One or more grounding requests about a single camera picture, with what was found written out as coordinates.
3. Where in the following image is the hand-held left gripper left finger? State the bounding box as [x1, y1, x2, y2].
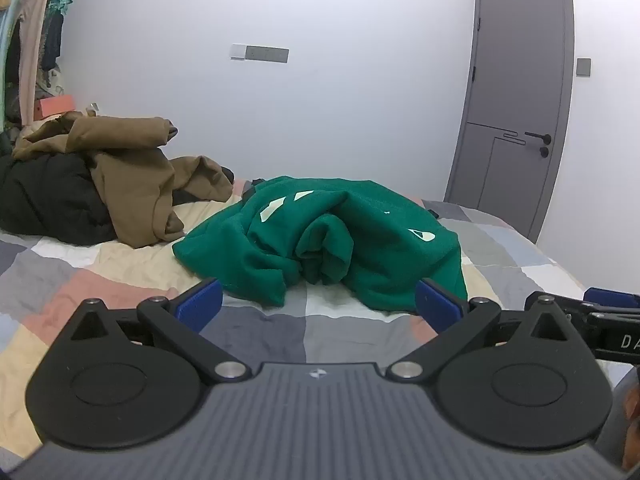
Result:
[67, 277, 253, 383]

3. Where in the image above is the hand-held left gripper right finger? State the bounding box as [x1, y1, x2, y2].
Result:
[385, 277, 576, 382]

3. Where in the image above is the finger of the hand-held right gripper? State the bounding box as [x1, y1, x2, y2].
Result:
[562, 287, 640, 322]

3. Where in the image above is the green zip hoodie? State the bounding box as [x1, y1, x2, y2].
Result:
[172, 176, 468, 317]

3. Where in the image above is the person's right hand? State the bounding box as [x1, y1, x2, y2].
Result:
[621, 384, 640, 468]

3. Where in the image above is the patchwork bed quilt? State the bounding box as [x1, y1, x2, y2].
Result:
[0, 179, 640, 461]

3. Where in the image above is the small black object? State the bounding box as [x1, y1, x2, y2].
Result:
[240, 178, 267, 202]

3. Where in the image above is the brown garment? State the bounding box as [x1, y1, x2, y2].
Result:
[12, 111, 236, 249]

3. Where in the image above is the black padded jacket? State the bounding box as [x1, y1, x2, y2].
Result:
[0, 151, 120, 247]

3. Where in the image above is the orange box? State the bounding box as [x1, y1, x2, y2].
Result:
[35, 95, 76, 122]

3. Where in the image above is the grey door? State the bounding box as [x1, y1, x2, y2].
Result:
[444, 0, 576, 244]

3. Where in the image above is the hanging dark garment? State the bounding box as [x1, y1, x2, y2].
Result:
[40, 10, 66, 74]

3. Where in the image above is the hanging pink garment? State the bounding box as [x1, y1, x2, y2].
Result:
[19, 0, 57, 127]

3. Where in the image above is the grey wall outlet panel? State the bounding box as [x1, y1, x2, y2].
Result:
[245, 46, 290, 65]

